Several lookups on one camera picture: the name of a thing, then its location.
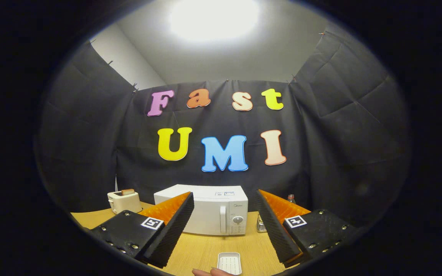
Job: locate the small white rectangular tray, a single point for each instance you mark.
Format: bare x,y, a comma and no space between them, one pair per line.
229,263

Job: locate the clear water bottle red label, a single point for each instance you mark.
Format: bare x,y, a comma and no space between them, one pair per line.
291,198

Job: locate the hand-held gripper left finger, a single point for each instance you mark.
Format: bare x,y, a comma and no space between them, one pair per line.
173,234

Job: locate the cream toaster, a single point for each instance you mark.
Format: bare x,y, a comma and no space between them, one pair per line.
123,203

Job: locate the white toaster oven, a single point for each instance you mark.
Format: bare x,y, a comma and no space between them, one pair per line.
202,214

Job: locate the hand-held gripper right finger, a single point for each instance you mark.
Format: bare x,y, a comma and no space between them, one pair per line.
276,230

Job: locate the toast slice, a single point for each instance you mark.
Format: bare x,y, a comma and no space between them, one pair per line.
127,191

